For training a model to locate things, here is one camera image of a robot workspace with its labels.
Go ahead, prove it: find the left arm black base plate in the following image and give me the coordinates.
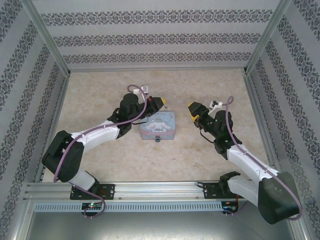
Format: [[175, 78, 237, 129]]
[[69, 183, 116, 201]]

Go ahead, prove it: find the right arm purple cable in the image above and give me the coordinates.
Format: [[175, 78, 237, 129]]
[[223, 95, 304, 221]]

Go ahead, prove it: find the aluminium table side rail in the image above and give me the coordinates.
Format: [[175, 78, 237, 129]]
[[33, 74, 71, 183], [242, 73, 280, 180]]

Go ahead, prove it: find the right wrist thin black wire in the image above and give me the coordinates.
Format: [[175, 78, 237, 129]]
[[199, 126, 216, 144]]

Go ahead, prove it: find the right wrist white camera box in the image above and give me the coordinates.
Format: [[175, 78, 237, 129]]
[[209, 99, 224, 111]]

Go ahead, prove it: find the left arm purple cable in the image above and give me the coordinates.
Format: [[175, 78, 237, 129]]
[[53, 84, 151, 219]]

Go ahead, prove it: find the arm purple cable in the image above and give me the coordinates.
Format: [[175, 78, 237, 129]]
[[223, 95, 304, 221], [53, 84, 151, 219]]

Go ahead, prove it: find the blue cartoon tin box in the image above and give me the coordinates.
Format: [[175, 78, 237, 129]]
[[139, 110, 177, 142]]

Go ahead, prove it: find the aluminium frame post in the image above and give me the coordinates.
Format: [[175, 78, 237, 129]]
[[21, 0, 71, 77], [243, 0, 294, 75]]

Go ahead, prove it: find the long aluminium mounting rail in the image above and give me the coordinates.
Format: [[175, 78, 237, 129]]
[[23, 181, 299, 201]]

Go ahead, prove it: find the grey slotted cable duct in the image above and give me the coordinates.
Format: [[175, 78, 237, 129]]
[[33, 201, 224, 212]]

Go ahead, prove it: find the grey metal shelf panel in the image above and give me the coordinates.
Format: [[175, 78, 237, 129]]
[[23, 211, 302, 240]]

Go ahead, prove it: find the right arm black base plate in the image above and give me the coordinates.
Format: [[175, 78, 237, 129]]
[[202, 181, 248, 200]]

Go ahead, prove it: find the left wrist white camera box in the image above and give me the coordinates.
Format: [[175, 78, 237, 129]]
[[133, 84, 151, 96]]

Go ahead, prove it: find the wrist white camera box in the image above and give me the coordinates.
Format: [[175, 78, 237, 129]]
[[133, 84, 151, 96], [209, 99, 224, 111]]

